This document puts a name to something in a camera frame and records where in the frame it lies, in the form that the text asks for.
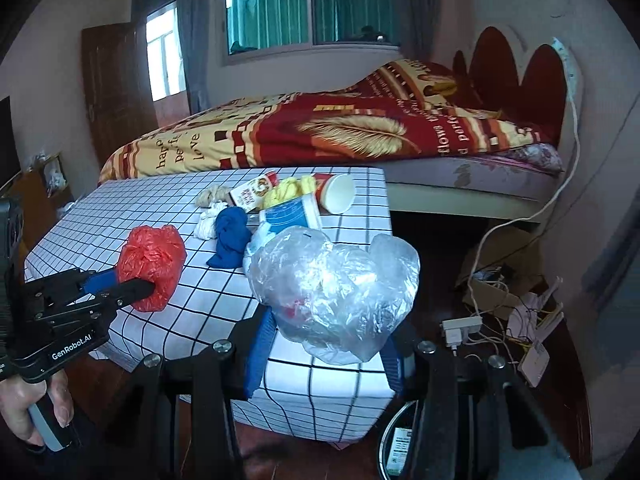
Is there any large green glass window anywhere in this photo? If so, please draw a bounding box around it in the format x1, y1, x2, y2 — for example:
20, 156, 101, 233
220, 0, 401, 66

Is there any yellow cloth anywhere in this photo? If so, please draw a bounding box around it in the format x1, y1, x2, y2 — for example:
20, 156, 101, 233
262, 175, 317, 209

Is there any black trash bin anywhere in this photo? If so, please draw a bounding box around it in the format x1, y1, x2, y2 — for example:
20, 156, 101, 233
377, 400, 426, 478

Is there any red plastic bag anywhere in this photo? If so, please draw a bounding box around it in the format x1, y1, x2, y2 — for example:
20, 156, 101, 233
116, 225, 187, 313

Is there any white bed frame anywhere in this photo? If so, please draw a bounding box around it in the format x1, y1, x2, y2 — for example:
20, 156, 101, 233
387, 180, 563, 223

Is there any blue and white packet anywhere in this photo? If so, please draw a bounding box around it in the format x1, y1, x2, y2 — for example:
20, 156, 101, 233
257, 194, 323, 238

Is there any small bright window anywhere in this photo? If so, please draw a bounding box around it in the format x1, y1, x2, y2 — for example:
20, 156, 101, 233
145, 2, 187, 103

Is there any black television screen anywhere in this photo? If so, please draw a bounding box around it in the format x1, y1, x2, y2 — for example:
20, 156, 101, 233
0, 95, 23, 191

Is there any checked white tablecloth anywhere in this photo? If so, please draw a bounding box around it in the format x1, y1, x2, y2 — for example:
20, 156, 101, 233
24, 166, 393, 451

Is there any red paper cup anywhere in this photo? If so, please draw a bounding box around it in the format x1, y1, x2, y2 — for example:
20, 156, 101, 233
312, 172, 357, 215

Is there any white power strip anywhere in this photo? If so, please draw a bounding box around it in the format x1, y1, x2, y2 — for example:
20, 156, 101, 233
441, 316, 483, 356

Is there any bed with red blanket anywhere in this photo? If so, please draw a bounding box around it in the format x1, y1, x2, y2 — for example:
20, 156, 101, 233
98, 58, 546, 183

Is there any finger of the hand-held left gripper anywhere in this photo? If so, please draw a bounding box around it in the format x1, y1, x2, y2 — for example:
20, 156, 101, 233
25, 267, 122, 307
34, 279, 157, 342

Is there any grey curtain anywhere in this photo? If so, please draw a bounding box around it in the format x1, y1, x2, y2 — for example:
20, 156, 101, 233
175, 0, 226, 113
390, 0, 436, 61

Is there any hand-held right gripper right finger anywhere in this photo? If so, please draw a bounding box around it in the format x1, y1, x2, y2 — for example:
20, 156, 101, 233
377, 320, 556, 480

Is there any person's left hand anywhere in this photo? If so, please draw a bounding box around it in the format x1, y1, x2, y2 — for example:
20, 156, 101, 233
0, 369, 76, 455

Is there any white cloth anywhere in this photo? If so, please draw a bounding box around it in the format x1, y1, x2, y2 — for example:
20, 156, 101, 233
194, 203, 228, 241

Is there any white cable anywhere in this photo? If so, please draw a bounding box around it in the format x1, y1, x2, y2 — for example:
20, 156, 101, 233
465, 37, 584, 321

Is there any beige cloth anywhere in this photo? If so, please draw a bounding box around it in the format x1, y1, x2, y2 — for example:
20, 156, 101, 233
194, 185, 233, 208

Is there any brown cardboard box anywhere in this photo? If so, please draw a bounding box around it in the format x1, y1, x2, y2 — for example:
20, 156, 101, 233
457, 227, 543, 311

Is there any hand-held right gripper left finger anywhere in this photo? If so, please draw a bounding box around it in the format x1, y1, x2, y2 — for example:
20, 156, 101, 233
127, 305, 278, 480

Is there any red and white headboard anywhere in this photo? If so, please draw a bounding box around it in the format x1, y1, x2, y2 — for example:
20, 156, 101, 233
452, 26, 583, 146

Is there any brown wooden door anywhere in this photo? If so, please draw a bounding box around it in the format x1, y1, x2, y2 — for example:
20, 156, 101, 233
81, 22, 161, 151

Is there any blue cloth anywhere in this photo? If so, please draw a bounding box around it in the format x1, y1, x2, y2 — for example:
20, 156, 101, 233
207, 207, 252, 268

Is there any clear plastic bag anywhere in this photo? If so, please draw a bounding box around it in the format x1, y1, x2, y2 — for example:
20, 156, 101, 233
243, 226, 421, 366

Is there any white router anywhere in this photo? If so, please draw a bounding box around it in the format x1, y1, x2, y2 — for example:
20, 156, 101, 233
517, 342, 551, 387

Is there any red and white carton box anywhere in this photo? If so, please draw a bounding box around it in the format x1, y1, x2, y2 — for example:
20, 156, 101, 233
227, 171, 280, 209

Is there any purple floral mattress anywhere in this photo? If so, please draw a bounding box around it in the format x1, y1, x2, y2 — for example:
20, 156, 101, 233
385, 142, 566, 202

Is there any pile of white papers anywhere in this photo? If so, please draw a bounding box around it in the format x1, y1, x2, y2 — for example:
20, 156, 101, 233
507, 280, 566, 343

